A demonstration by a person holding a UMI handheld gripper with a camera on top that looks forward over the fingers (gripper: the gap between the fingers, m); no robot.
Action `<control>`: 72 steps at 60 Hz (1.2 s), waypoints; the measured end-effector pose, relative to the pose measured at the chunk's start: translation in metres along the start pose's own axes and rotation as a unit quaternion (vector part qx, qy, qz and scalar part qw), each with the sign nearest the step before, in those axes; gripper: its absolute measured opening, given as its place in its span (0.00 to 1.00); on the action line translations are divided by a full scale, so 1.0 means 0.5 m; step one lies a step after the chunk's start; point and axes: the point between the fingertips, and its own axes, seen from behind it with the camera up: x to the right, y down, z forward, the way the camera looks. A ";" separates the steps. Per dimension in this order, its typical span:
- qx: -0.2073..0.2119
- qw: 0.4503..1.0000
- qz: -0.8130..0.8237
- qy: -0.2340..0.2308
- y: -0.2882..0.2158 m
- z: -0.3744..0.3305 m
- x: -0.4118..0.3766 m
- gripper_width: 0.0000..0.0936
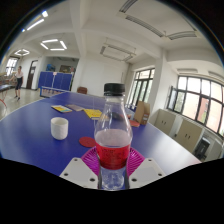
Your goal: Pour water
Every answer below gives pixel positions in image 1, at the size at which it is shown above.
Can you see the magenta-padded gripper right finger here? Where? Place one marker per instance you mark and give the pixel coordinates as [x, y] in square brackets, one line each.
[146, 171]

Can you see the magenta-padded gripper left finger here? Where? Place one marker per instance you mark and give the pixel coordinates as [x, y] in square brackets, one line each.
[78, 171]

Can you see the clear bottle with red label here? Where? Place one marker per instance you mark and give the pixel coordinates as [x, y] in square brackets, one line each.
[113, 153]

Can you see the flat round red coaster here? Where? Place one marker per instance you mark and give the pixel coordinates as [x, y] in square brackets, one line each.
[86, 142]

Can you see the white cup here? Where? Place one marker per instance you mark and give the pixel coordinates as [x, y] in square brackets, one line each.
[59, 129]

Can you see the cream two-door cabinet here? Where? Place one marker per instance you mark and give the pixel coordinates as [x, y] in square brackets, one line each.
[166, 121]
[189, 135]

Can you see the yellow book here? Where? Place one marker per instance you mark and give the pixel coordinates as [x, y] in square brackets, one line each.
[92, 113]

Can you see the black waste bin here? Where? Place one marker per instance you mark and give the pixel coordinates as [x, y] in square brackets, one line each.
[202, 149]

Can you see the grey booklet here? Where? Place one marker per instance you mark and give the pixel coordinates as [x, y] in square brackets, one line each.
[75, 107]

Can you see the yellow and blue booklet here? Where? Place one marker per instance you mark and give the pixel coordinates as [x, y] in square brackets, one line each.
[61, 108]

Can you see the brown armchair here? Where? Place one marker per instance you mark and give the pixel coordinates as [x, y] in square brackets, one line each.
[82, 90]

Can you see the blue ball bin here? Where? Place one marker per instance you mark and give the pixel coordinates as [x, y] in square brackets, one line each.
[53, 91]

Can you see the black-framed glass door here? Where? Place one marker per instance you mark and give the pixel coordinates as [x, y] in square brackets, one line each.
[141, 87]

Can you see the black-framed window row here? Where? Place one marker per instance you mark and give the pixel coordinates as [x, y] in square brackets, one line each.
[196, 101]

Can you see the blue partition panels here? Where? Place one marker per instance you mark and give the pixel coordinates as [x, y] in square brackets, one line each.
[55, 80]

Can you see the dark brown door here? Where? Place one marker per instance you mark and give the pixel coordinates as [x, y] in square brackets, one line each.
[31, 75]

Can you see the person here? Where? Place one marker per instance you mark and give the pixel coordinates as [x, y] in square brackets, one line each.
[18, 81]

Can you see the blue red-legged tennis table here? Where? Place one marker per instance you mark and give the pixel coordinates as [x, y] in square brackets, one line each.
[6, 89]

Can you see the ceiling light group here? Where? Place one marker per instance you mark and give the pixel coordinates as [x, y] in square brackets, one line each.
[53, 41]

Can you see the long ceiling air conditioner unit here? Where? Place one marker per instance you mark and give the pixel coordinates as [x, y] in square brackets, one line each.
[156, 26]

